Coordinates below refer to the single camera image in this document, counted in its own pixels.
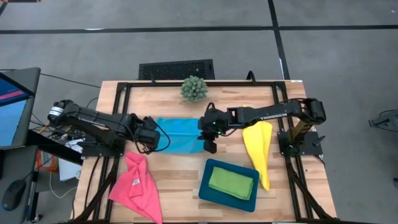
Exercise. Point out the black perforated floor grille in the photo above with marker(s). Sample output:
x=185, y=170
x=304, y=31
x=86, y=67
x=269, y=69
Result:
x=174, y=70

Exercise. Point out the white paper sheet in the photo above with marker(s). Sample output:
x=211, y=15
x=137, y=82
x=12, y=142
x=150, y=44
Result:
x=70, y=169

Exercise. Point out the black clamp hook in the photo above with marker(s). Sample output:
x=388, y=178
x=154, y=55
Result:
x=250, y=72

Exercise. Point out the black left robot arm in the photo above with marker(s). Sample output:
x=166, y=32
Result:
x=93, y=119

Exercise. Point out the black floor stand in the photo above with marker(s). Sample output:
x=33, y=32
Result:
x=388, y=119

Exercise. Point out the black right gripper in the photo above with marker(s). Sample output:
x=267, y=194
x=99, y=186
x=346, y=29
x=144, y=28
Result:
x=214, y=121

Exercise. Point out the teal plastic bin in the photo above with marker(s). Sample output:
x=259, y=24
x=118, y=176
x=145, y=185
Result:
x=224, y=203

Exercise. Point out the green microfiber towel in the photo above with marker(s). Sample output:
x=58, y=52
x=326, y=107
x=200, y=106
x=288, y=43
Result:
x=231, y=183

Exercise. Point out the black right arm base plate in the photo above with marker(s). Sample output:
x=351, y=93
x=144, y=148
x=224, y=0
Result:
x=308, y=149

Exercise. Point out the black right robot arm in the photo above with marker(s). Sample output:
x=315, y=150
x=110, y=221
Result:
x=273, y=112

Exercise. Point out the orange bag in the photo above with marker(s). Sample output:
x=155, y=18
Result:
x=46, y=161

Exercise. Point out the artificial green potted plant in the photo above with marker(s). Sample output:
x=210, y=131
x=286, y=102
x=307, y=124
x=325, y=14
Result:
x=194, y=88

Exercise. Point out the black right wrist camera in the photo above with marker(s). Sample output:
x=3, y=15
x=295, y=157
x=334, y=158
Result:
x=211, y=147

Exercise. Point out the black computer mouse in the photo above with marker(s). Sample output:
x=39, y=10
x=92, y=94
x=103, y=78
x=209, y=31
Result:
x=12, y=196

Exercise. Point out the gray side desk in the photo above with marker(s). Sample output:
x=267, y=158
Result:
x=9, y=161

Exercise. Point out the yellow microfiber towel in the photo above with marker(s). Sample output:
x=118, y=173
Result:
x=258, y=146

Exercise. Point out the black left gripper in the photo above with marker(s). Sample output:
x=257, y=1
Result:
x=146, y=133

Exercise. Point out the pink microfiber towel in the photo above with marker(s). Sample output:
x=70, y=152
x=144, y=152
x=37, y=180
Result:
x=136, y=193

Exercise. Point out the light blue microfiber towel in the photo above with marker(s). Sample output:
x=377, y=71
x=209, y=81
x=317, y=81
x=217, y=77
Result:
x=180, y=135

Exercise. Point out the black metal table frame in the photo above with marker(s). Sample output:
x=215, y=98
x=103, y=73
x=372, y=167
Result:
x=217, y=84

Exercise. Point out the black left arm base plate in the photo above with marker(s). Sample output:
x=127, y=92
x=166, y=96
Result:
x=93, y=151

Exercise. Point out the blue-lit computer screen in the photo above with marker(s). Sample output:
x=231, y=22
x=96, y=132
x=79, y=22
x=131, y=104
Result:
x=12, y=118

